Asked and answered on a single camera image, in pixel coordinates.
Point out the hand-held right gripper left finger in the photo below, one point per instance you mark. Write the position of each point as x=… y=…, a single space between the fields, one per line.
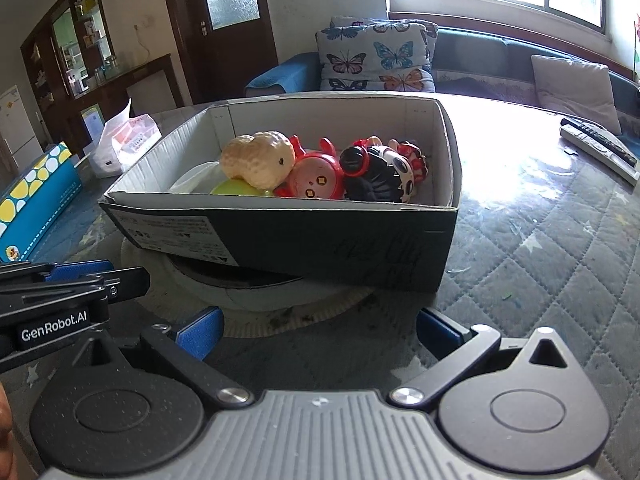
x=200 y=332

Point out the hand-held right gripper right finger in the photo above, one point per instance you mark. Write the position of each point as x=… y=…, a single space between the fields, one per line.
x=440 y=332

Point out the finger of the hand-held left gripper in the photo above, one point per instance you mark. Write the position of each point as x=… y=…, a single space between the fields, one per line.
x=80 y=270
x=130 y=281

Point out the cardboard box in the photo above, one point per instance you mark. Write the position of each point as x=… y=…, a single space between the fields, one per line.
x=300 y=255

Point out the yellow green ball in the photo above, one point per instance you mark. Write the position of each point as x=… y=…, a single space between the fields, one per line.
x=235 y=189

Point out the beige peanut toy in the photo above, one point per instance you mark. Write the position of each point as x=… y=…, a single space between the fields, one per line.
x=257 y=157

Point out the red round toy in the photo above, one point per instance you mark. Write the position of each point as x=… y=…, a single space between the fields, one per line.
x=315 y=177

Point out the quilted grey desktop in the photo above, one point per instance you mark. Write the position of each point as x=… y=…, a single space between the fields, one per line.
x=550 y=260

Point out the person's left hand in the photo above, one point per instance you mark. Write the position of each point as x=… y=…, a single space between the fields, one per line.
x=4 y=425

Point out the blue dotted box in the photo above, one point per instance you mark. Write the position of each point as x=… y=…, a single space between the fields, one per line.
x=45 y=195

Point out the white round turntable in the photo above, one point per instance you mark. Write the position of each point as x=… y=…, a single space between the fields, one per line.
x=280 y=295

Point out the tissue pack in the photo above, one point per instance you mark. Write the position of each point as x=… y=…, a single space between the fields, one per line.
x=130 y=142

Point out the white refrigerator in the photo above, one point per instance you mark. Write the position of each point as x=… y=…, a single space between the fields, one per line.
x=17 y=130

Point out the black haired doll toy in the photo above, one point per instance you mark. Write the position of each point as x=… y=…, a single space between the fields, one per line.
x=372 y=180

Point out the small red doll toy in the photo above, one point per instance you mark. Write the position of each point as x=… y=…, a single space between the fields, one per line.
x=415 y=157

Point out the dark wooden sideboard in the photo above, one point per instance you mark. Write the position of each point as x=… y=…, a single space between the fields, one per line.
x=180 y=80

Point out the wooden shelf cabinet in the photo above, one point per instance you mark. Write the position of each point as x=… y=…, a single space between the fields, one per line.
x=45 y=60

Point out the white remote control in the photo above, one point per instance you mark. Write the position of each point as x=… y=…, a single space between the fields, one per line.
x=595 y=151

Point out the dark wooden door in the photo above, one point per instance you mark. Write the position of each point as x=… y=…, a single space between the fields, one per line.
x=240 y=60

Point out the black remote control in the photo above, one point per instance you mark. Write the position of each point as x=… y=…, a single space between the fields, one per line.
x=600 y=137

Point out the plain white pillow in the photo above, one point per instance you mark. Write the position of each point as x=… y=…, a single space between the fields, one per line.
x=575 y=90

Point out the blue sofa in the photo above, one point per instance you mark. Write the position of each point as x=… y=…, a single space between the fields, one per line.
x=475 y=50

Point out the butterfly print pillow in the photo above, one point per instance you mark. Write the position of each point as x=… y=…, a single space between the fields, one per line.
x=350 y=20
x=370 y=55

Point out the small paper flag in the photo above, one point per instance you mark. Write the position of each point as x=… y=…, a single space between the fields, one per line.
x=637 y=35

